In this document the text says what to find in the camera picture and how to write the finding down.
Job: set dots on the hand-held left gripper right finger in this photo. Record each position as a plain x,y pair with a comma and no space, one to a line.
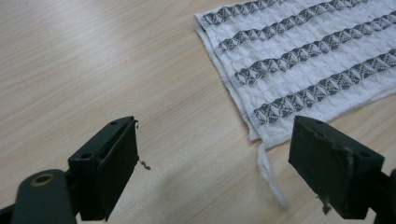
330,168

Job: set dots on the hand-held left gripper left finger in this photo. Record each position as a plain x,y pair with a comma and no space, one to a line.
106,168

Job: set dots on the white grey-striped waffle towel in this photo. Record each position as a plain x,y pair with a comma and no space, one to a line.
295,65

